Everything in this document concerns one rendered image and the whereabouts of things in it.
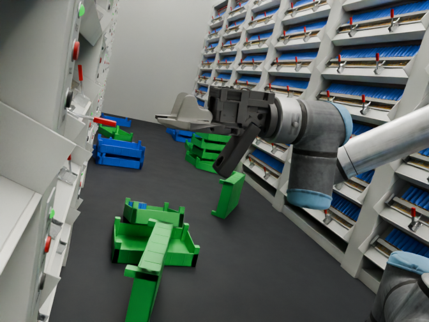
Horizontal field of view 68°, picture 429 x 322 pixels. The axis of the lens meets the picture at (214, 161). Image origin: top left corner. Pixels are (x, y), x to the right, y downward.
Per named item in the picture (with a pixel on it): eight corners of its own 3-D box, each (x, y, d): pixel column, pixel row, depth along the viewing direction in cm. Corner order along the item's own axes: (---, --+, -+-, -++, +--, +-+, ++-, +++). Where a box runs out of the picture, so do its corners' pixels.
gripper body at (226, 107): (205, 84, 60) (263, 91, 64) (200, 130, 62) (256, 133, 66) (218, 87, 53) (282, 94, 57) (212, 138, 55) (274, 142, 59)
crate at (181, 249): (184, 239, 138) (188, 223, 136) (195, 267, 119) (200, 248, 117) (111, 234, 127) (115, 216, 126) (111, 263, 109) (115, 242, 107)
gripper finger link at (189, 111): (159, 91, 53) (210, 96, 57) (156, 126, 54) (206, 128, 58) (164, 92, 50) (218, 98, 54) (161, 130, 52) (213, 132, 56)
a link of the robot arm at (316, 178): (331, 204, 73) (339, 149, 71) (329, 217, 62) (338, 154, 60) (290, 197, 76) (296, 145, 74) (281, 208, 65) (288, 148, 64)
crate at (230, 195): (237, 204, 200) (225, 200, 202) (246, 174, 195) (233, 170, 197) (224, 219, 171) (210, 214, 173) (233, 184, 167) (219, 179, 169)
